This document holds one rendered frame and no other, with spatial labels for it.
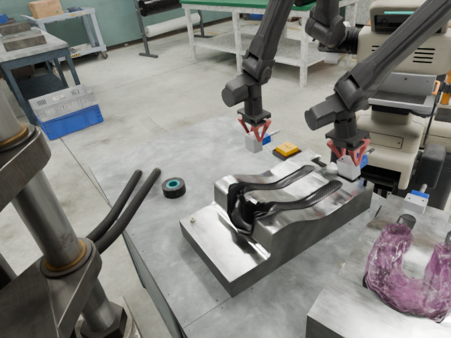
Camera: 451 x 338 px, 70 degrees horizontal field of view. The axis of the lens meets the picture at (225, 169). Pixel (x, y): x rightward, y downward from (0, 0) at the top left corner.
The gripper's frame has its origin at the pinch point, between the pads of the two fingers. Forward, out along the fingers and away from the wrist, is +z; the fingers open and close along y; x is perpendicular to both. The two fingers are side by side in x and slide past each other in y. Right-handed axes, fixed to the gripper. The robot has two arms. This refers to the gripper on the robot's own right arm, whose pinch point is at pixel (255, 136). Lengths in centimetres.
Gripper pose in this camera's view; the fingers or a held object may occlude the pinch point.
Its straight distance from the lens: 109.1
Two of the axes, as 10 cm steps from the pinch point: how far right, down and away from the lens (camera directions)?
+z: 1.1, 8.2, 5.7
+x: 8.3, -3.9, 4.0
